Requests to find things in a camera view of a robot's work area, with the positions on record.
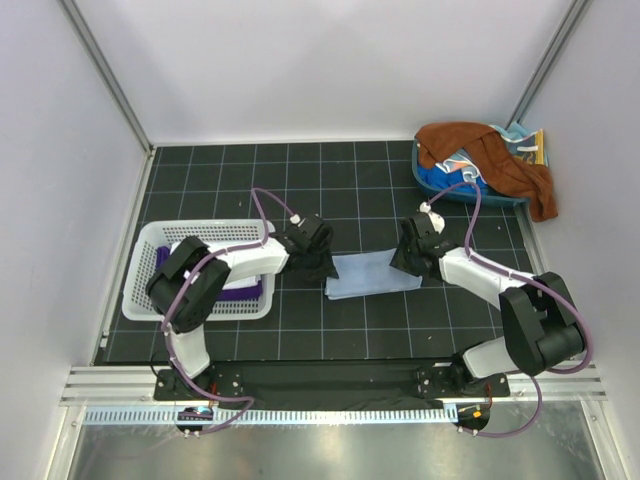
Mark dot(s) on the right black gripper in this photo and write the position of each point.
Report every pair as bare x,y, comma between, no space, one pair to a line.
399,261

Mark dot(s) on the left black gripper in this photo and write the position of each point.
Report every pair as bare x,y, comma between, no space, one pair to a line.
327,270

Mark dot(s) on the light blue towel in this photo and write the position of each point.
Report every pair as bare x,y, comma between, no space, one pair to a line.
366,274

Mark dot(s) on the white towel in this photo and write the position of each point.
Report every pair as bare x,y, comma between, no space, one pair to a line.
243,283

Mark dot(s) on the purple towel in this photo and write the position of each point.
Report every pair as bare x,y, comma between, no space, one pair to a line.
163,253

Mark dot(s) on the white plastic mesh basket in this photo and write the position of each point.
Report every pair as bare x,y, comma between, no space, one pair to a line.
136,304

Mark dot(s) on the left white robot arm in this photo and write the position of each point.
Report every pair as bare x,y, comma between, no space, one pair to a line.
187,286

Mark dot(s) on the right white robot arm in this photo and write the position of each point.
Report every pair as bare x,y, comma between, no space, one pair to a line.
543,330

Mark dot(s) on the black grid mat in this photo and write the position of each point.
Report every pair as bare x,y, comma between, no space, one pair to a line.
363,190

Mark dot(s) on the brown towel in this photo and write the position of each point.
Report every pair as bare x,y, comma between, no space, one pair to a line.
506,173

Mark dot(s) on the colourful patterned towel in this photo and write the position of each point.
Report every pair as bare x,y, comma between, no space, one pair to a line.
511,136

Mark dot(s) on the yellow patterned cloth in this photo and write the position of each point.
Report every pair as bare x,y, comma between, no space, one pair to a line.
531,149

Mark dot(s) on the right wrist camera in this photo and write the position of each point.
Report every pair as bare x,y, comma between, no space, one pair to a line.
437,222

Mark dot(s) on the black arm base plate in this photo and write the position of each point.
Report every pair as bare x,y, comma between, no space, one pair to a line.
325,384

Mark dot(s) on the white slotted cable duct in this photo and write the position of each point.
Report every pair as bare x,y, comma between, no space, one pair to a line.
200,416

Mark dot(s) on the aluminium front rail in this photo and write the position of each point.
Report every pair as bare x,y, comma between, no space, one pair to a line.
121,385

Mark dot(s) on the right aluminium corner post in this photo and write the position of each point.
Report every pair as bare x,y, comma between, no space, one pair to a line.
551,55

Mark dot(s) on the aluminium corner post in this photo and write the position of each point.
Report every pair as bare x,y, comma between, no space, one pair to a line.
101,64
551,55

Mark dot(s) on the left aluminium corner post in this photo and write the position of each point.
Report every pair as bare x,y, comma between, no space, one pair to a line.
101,64

